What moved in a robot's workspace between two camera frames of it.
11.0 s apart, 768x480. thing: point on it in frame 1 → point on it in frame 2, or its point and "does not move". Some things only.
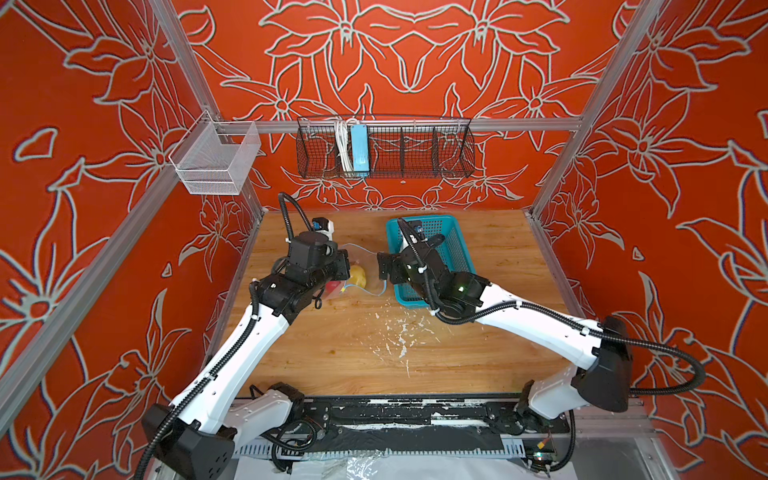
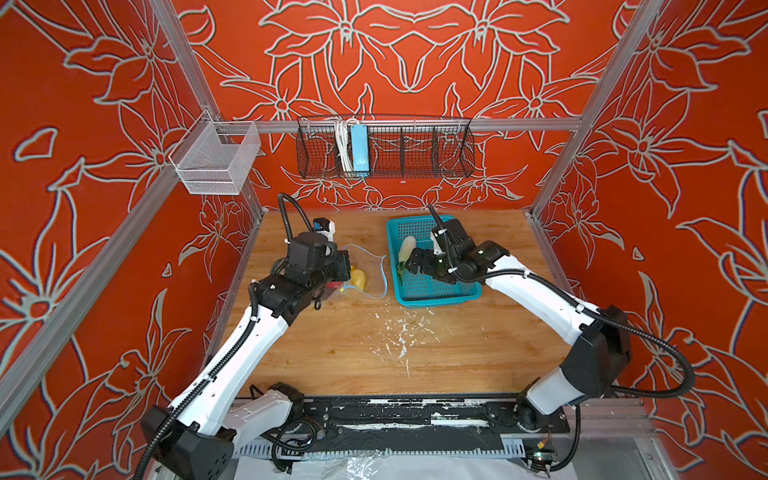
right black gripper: x=397 y=260 → x=425 y=262
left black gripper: x=340 y=256 does not move
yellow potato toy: x=357 y=276 does not move
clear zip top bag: x=364 y=273 does not move
